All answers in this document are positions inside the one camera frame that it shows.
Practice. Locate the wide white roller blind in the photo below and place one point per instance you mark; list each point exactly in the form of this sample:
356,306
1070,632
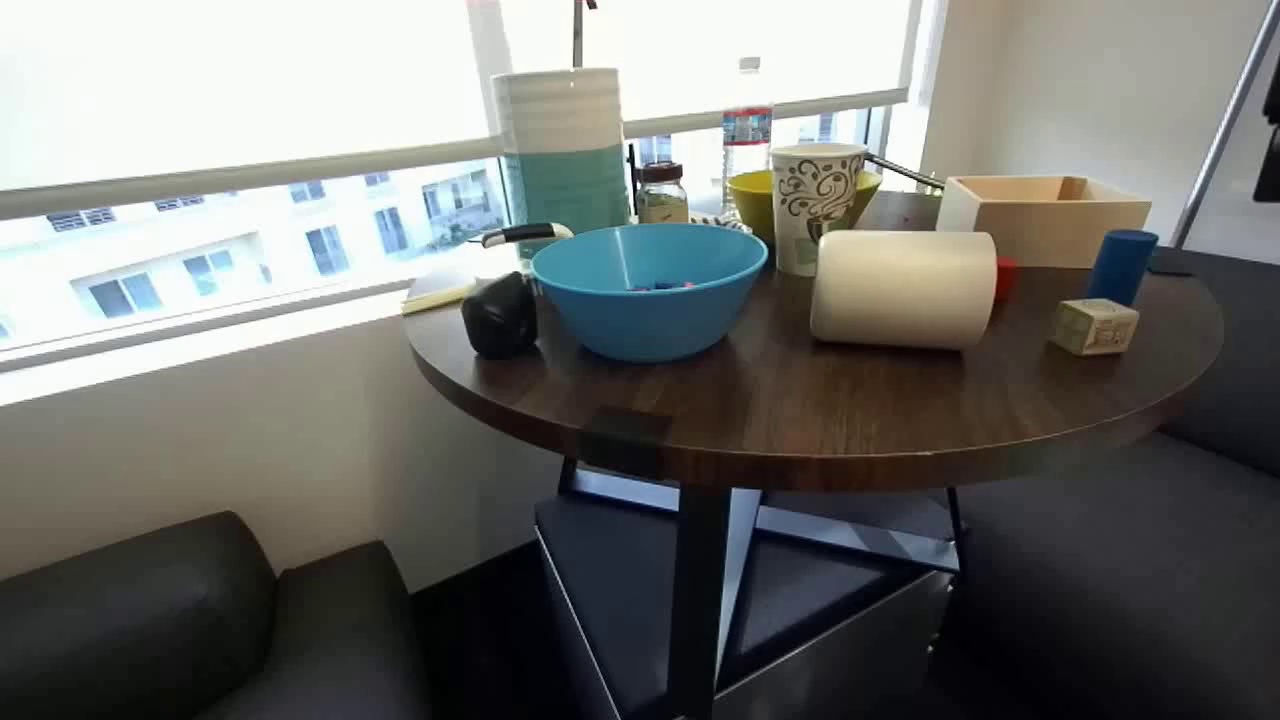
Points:
242,81

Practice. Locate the narrow white roller blind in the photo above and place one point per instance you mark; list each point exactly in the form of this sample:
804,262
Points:
747,46

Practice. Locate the black ladle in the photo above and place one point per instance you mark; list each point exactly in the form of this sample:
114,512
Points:
501,318

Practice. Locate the yellow bowl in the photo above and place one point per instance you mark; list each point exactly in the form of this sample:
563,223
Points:
748,201

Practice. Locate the engraved wooden cube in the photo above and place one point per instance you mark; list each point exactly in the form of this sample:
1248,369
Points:
1093,324

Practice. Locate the clear water bottle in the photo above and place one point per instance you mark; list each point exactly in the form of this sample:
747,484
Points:
747,140

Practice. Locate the swirl patterned paper cup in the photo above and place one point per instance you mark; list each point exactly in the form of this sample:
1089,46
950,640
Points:
818,205

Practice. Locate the grey metal pole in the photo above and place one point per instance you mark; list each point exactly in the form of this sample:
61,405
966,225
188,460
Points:
1225,121

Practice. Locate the red block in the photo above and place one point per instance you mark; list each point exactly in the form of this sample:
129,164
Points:
1007,282

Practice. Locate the blue plastic bowl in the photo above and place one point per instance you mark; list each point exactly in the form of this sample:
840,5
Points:
651,301

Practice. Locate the dark grey sofa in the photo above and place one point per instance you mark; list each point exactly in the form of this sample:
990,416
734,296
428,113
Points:
1146,573

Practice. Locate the blue cup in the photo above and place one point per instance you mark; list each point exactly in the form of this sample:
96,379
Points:
1120,265

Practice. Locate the black leather armchair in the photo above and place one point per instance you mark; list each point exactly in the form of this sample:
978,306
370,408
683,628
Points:
145,624

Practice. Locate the black metal table base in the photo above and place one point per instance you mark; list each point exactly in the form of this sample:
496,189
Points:
697,603

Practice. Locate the white teal striped container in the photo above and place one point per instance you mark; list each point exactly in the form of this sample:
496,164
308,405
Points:
563,146

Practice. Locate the pale wooden box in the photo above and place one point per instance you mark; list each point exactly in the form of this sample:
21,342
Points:
1044,225

